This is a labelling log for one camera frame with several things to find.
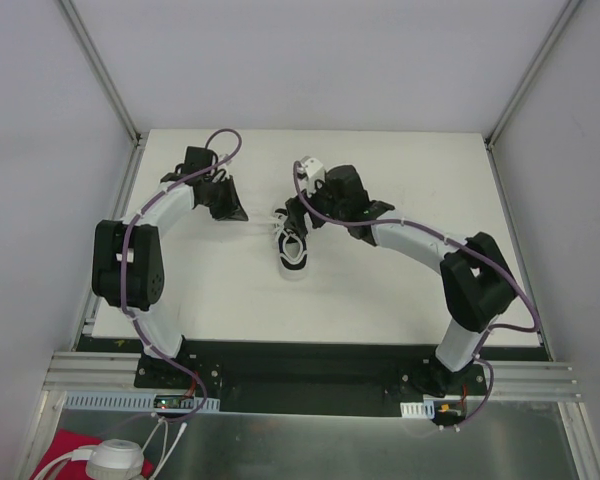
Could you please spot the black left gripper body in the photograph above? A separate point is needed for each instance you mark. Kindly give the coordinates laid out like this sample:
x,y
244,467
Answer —
x,y
225,198

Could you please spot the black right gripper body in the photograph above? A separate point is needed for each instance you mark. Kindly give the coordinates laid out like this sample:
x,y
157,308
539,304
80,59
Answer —
x,y
300,215

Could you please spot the white shoelace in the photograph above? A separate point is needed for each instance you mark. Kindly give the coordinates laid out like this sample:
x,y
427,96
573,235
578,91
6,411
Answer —
x,y
266,224

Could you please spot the black white canvas sneaker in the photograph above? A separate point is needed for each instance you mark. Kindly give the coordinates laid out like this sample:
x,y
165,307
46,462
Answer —
x,y
292,252

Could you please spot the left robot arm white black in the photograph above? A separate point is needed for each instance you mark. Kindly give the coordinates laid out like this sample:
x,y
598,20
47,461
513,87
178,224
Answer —
x,y
128,269

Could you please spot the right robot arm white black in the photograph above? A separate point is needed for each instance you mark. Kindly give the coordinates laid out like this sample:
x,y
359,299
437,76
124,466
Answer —
x,y
476,279

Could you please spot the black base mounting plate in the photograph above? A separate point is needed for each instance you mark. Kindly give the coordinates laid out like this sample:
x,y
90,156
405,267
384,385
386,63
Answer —
x,y
346,401

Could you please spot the white bottle cap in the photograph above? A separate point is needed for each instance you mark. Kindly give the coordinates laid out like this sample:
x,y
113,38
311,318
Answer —
x,y
115,459

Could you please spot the red cloth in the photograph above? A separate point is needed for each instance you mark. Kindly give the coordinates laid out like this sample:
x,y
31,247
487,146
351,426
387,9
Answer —
x,y
67,456

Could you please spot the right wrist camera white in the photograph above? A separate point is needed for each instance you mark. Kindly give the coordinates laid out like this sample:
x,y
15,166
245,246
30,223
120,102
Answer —
x,y
310,173

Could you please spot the left aluminium corner post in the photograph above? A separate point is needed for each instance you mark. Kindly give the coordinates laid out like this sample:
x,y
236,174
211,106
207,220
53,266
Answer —
x,y
87,46

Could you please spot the aluminium corner post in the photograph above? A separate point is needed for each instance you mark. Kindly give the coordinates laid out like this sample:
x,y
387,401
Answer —
x,y
556,31
87,46

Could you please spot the aluminium frame rail front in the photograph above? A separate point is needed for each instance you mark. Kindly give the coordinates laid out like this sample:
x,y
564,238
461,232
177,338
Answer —
x,y
234,373

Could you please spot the right grey cable duct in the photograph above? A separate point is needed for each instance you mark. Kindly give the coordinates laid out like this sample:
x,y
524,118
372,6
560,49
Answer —
x,y
423,410

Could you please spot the grey cable duct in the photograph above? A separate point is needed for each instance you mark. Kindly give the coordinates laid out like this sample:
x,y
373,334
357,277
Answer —
x,y
133,402
423,410

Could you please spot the left grey cable duct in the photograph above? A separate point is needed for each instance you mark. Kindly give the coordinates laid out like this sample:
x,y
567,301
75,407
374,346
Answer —
x,y
133,402

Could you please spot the right aluminium corner post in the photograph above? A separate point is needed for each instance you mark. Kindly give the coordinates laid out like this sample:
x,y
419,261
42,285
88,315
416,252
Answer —
x,y
556,31

